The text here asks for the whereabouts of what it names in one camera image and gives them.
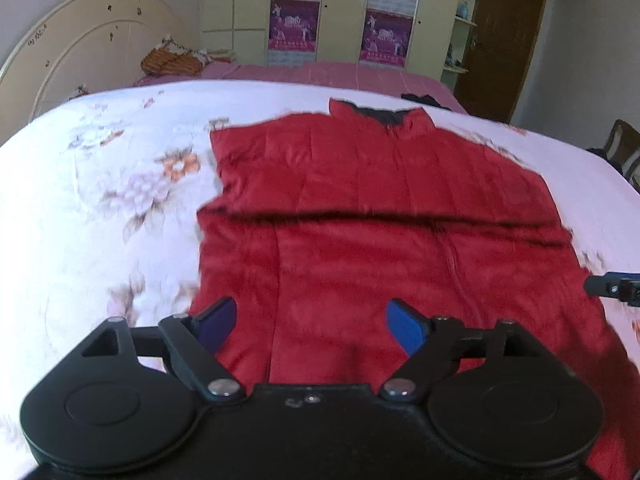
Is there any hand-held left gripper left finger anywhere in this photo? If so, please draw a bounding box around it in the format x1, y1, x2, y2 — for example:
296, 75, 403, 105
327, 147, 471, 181
80, 296, 247, 405

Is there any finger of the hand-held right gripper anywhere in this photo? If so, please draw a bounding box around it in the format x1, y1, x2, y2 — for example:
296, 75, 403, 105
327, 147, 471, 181
584, 271, 640, 307

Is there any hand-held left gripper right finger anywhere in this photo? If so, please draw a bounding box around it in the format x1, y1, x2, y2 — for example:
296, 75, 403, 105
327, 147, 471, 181
377, 298, 551, 405

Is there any red puffer jacket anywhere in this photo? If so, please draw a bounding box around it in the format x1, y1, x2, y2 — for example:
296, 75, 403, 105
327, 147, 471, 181
187, 99, 640, 480

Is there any wooden chair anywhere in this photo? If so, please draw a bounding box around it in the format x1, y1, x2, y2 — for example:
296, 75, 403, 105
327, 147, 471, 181
602, 119, 640, 188

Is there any white floral bed sheet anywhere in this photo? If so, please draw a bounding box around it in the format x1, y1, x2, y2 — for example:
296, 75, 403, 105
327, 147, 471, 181
0, 80, 640, 480

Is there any black cloth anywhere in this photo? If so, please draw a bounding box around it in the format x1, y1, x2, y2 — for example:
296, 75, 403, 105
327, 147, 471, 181
400, 92, 453, 108

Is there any pink bed cover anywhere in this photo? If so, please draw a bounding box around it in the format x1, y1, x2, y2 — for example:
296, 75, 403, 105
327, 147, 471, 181
132, 62, 468, 113

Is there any orange patterned cloth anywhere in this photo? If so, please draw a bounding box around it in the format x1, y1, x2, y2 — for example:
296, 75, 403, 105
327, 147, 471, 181
140, 35, 236, 78

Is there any brown wooden door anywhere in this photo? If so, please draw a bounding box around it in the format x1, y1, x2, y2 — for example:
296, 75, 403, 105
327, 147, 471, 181
452, 0, 551, 125

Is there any cream corner shelf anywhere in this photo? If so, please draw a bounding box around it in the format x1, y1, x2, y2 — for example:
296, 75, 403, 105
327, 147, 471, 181
442, 0, 487, 91

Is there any cream bed headboard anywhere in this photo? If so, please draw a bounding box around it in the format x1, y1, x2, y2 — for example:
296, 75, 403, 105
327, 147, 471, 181
0, 0, 201, 146

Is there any cream wardrobe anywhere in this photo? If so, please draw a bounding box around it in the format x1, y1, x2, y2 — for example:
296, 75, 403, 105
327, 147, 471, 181
202, 0, 486, 68

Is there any purple wall poster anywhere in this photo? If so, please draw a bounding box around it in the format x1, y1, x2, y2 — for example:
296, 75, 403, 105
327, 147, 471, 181
268, 0, 321, 52
360, 10, 414, 68

